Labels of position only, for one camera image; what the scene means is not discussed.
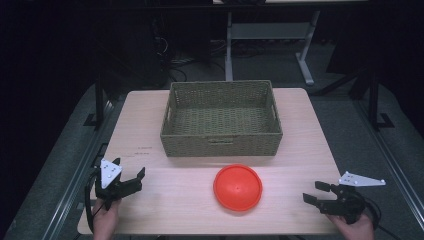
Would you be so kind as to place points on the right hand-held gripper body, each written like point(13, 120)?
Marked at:
point(346, 203)

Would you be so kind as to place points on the white metal desk frame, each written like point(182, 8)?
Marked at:
point(266, 31)

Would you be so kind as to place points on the black metal stand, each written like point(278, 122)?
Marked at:
point(99, 100)
point(374, 100)

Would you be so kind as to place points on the person's left hand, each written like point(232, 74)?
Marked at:
point(105, 221)

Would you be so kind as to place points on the green woven basket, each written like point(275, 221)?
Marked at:
point(220, 145)

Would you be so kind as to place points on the person's right hand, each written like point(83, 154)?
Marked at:
point(358, 231)

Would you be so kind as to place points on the orange plastic bowl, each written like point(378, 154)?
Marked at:
point(237, 187)

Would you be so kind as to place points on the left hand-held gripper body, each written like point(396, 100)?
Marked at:
point(107, 173)

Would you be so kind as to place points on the aluminium floor rail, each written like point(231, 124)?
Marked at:
point(393, 166)
point(75, 173)

